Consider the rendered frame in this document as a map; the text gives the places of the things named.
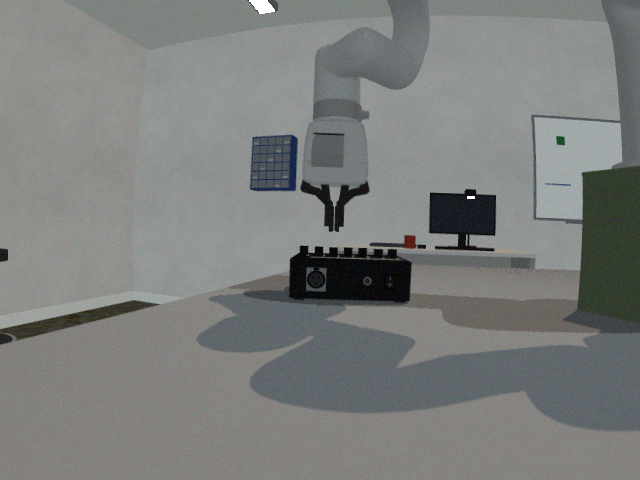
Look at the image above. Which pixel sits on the black lighting desk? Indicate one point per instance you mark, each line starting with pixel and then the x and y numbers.
pixel 349 276

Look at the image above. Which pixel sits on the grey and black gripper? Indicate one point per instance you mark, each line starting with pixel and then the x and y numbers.
pixel 354 171

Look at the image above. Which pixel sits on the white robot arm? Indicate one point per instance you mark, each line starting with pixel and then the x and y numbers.
pixel 395 64

